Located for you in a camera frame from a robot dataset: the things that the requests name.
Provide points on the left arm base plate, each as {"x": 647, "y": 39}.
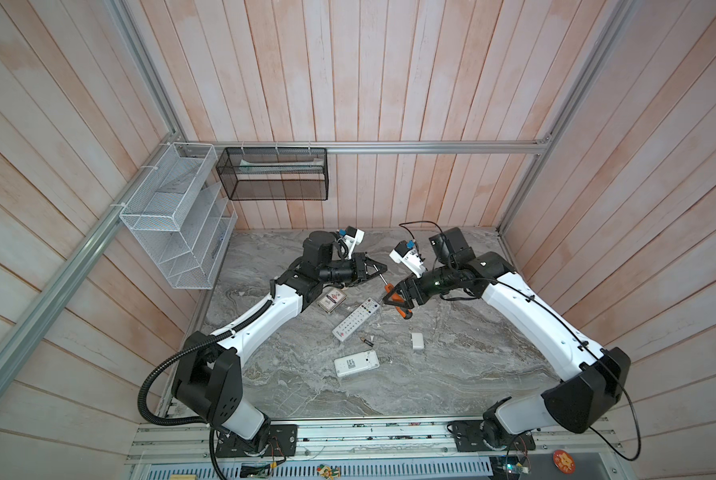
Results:
{"x": 278, "y": 441}

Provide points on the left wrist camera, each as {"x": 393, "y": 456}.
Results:
{"x": 349, "y": 239}

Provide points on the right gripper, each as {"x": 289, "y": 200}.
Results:
{"x": 406, "y": 288}

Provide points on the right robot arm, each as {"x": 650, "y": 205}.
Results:
{"x": 592, "y": 378}

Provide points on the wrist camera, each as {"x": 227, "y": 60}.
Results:
{"x": 407, "y": 254}
{"x": 349, "y": 239}

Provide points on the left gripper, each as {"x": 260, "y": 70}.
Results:
{"x": 359, "y": 270}

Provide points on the playing card box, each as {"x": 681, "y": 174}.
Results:
{"x": 331, "y": 299}

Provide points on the black wire mesh basket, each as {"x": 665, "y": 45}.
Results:
{"x": 274, "y": 173}

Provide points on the aluminium mounting rail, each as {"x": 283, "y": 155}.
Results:
{"x": 357, "y": 438}

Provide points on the white air conditioner remote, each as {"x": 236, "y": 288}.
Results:
{"x": 356, "y": 363}

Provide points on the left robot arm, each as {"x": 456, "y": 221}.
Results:
{"x": 209, "y": 372}

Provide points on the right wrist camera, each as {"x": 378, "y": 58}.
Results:
{"x": 407, "y": 254}

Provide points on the white TV remote control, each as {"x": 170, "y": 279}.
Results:
{"x": 355, "y": 319}

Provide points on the white battery cover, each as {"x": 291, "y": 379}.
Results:
{"x": 417, "y": 340}

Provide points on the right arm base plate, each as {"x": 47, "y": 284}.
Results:
{"x": 485, "y": 435}

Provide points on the white wire mesh shelf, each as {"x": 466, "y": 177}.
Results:
{"x": 179, "y": 217}

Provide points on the red round sticker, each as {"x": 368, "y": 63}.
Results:
{"x": 564, "y": 462}

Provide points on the orange black screwdriver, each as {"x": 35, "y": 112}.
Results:
{"x": 398, "y": 301}

